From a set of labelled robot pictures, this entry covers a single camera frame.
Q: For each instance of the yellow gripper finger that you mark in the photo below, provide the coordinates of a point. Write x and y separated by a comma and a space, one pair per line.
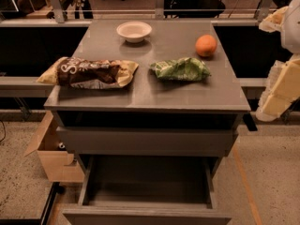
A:
282, 89
274, 22

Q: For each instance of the green jalapeno chip bag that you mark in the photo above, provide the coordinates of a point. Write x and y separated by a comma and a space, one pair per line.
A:
184, 69

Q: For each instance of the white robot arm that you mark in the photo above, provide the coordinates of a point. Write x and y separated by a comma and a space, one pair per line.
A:
290, 35

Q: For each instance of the grey drawer cabinet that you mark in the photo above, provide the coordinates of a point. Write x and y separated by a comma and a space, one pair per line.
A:
148, 102

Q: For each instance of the open grey middle drawer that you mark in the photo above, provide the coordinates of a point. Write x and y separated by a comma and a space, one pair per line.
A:
128, 190

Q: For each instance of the brown and yellow chip bag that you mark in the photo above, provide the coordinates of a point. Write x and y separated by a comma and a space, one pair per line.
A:
83, 74

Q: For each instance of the grey top drawer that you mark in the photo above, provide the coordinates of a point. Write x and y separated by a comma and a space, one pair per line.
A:
147, 142

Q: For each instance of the orange fruit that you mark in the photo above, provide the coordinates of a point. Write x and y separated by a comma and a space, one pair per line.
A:
206, 45

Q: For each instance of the black office chair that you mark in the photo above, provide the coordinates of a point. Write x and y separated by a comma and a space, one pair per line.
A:
193, 8

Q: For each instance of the white bowl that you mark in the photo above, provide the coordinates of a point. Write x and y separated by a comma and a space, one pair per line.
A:
134, 32

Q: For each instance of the metal railing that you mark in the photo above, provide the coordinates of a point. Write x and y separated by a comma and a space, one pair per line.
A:
62, 12

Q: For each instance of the cardboard box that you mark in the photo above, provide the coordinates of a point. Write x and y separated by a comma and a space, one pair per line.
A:
58, 164

